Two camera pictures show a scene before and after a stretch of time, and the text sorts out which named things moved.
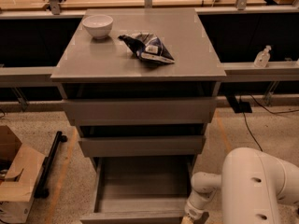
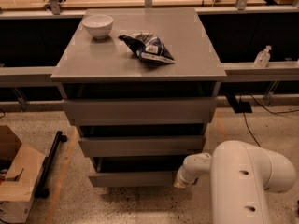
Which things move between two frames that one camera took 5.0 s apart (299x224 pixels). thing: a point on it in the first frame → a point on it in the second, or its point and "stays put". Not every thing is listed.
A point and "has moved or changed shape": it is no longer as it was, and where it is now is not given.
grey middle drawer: [106, 146] stays put
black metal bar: [42, 192] stays put
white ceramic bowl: [98, 25] stays put
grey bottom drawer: [140, 189] has moved or changed shape
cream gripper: [192, 211] → [184, 174]
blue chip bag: [148, 46] stays put
